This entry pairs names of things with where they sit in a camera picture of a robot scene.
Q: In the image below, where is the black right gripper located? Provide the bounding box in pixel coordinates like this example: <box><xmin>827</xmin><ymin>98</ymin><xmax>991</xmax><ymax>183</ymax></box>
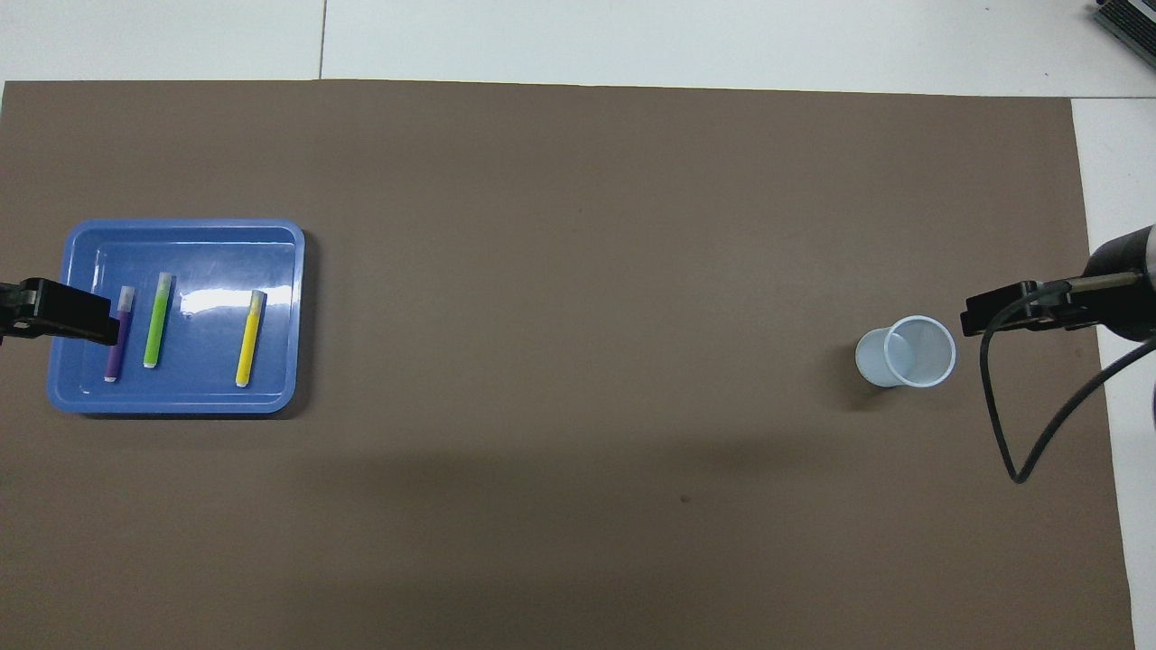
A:
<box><xmin>960</xmin><ymin>224</ymin><xmax>1156</xmax><ymax>342</ymax></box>

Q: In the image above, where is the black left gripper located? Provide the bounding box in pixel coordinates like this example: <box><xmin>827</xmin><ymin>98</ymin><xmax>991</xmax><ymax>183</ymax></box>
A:
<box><xmin>0</xmin><ymin>278</ymin><xmax>121</xmax><ymax>347</ymax></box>

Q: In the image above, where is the green highlighter pen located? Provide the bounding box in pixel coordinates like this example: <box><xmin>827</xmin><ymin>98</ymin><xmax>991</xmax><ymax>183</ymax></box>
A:
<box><xmin>143</xmin><ymin>272</ymin><xmax>173</xmax><ymax>369</ymax></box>

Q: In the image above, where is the yellow highlighter pen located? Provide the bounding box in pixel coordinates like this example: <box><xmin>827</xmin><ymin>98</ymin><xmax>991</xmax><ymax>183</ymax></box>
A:
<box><xmin>236</xmin><ymin>289</ymin><xmax>267</xmax><ymax>388</ymax></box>

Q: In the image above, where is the purple highlighter pen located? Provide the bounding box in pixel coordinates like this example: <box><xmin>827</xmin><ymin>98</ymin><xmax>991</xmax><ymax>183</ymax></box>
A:
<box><xmin>105</xmin><ymin>286</ymin><xmax>135</xmax><ymax>383</ymax></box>

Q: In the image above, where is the translucent plastic cup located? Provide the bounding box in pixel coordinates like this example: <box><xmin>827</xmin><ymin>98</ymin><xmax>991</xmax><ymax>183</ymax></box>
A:
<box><xmin>854</xmin><ymin>315</ymin><xmax>956</xmax><ymax>389</ymax></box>

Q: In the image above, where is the blue plastic tray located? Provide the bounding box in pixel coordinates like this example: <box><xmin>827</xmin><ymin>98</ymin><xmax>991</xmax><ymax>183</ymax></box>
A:
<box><xmin>47</xmin><ymin>218</ymin><xmax>306</xmax><ymax>415</ymax></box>

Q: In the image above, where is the grey ribbed device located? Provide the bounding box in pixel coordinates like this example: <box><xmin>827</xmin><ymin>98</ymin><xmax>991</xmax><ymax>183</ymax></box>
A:
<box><xmin>1093</xmin><ymin>0</ymin><xmax>1156</xmax><ymax>57</ymax></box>

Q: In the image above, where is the brown table mat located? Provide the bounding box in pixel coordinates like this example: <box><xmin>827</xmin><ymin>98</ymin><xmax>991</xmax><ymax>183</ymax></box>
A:
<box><xmin>0</xmin><ymin>79</ymin><xmax>1137</xmax><ymax>650</ymax></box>

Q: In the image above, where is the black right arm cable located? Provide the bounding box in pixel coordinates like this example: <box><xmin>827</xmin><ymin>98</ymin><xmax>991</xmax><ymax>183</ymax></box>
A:
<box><xmin>980</xmin><ymin>282</ymin><xmax>1156</xmax><ymax>485</ymax></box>

